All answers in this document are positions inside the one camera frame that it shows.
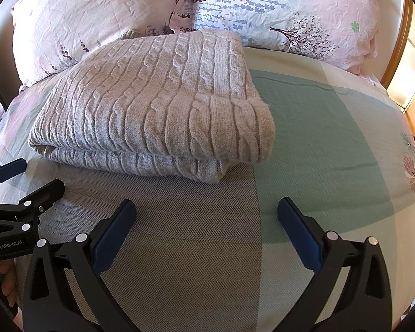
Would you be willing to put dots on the person's left hand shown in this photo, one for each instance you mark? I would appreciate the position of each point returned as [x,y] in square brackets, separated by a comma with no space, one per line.
[7,276]

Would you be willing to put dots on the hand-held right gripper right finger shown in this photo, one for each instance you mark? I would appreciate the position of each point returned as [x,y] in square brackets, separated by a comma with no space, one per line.
[300,236]

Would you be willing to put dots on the pink floral pillow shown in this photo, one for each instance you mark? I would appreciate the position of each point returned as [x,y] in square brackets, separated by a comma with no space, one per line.
[86,17]
[283,10]

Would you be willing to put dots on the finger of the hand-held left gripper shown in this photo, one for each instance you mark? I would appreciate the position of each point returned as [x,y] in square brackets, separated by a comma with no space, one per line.
[45,191]
[10,168]

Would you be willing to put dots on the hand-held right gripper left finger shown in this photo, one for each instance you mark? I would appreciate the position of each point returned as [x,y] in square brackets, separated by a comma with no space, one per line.
[111,240]

